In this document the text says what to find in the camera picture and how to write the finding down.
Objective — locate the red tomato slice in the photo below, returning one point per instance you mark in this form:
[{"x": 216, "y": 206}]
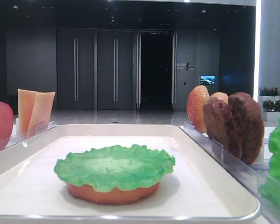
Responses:
[{"x": 6, "y": 124}]

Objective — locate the green lettuce leaf on bun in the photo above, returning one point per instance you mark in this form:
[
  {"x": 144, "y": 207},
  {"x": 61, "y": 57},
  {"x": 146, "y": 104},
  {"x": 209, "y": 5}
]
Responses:
[{"x": 125, "y": 168}]

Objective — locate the left brown meat patty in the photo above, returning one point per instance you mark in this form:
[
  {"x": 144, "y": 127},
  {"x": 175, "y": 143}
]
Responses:
[{"x": 219, "y": 121}]

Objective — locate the brown meat patty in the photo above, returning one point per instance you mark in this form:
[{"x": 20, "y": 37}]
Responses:
[
  {"x": 219, "y": 121},
  {"x": 249, "y": 120}
]

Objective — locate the right cheese slice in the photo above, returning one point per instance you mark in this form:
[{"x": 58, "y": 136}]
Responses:
[{"x": 42, "y": 109}]

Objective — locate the cheese slice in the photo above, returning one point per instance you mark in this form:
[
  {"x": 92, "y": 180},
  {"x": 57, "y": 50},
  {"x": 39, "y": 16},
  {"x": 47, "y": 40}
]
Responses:
[
  {"x": 26, "y": 101},
  {"x": 42, "y": 109}
]

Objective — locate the right brown meat patty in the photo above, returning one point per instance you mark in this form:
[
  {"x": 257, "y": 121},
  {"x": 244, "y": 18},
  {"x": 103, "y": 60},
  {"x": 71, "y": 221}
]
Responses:
[{"x": 249, "y": 120}]

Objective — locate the left cheese slice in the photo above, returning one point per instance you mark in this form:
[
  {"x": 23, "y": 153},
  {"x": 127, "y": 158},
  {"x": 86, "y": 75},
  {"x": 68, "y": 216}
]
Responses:
[{"x": 26, "y": 101}]

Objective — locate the white cheese pusher block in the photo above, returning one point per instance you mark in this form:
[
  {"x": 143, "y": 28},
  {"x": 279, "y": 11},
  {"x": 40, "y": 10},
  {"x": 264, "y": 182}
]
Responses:
[{"x": 17, "y": 126}]

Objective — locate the green lettuce leaf in holder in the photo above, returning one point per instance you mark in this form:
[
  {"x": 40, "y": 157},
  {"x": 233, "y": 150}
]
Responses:
[{"x": 278, "y": 158}]

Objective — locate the sesame top bun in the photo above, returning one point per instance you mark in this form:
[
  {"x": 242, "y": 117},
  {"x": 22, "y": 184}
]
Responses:
[{"x": 196, "y": 99}]

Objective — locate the dark double door middle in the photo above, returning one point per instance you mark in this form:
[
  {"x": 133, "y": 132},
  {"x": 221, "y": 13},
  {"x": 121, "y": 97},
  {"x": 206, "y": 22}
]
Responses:
[{"x": 115, "y": 70}]

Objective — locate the dark double door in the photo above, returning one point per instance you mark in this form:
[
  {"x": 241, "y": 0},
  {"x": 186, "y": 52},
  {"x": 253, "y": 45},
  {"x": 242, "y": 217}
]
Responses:
[
  {"x": 115, "y": 70},
  {"x": 75, "y": 69}
]

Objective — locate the plain bun slice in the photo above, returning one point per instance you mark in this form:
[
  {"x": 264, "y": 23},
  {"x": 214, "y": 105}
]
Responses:
[{"x": 220, "y": 96}]

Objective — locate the bottom bun slice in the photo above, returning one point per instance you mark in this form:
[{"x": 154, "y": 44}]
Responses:
[{"x": 114, "y": 197}]

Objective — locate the dark double door left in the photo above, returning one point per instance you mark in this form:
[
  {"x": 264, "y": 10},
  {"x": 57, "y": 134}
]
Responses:
[{"x": 75, "y": 69}]

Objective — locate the clear acrylic left rack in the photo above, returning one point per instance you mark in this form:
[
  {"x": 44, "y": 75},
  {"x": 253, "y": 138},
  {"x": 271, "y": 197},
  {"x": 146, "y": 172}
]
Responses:
[{"x": 14, "y": 139}]

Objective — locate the clear acrylic rack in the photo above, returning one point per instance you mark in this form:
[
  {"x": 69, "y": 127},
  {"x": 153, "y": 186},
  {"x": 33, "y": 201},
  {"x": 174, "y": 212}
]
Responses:
[
  {"x": 255, "y": 177},
  {"x": 14, "y": 139}
]

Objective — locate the potted plants planter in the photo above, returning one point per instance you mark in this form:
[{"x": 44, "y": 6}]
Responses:
[{"x": 269, "y": 100}]

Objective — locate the white rectangular tray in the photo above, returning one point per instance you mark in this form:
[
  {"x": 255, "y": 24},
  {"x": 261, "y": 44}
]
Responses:
[{"x": 199, "y": 191}]

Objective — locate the clear acrylic right rack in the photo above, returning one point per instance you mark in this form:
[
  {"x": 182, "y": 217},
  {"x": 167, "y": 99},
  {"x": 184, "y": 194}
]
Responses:
[{"x": 255, "y": 177}]

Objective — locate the small wall screen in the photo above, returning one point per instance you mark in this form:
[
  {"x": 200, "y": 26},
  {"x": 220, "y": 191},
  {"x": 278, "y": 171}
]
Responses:
[{"x": 207, "y": 80}]

